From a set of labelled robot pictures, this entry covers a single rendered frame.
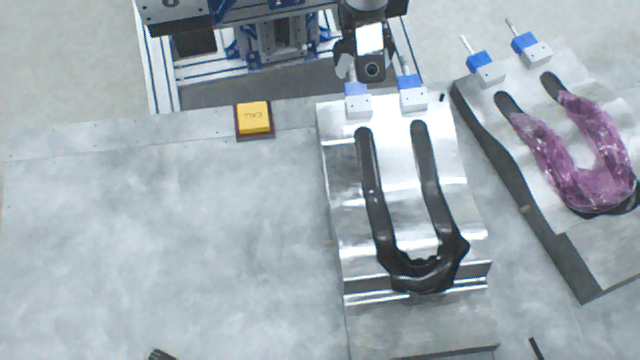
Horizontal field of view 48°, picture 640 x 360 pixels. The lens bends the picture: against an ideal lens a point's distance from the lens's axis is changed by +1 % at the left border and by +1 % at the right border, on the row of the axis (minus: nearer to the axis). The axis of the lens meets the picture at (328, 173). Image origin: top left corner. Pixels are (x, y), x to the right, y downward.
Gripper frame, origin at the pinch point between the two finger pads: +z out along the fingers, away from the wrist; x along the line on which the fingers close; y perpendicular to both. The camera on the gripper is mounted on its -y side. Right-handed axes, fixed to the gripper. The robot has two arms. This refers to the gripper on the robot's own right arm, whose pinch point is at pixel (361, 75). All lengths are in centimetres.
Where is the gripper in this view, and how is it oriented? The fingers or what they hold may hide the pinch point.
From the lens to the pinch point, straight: 129.1
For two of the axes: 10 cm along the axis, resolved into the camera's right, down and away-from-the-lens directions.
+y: -1.4, -9.0, 4.1
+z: -0.1, 4.1, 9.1
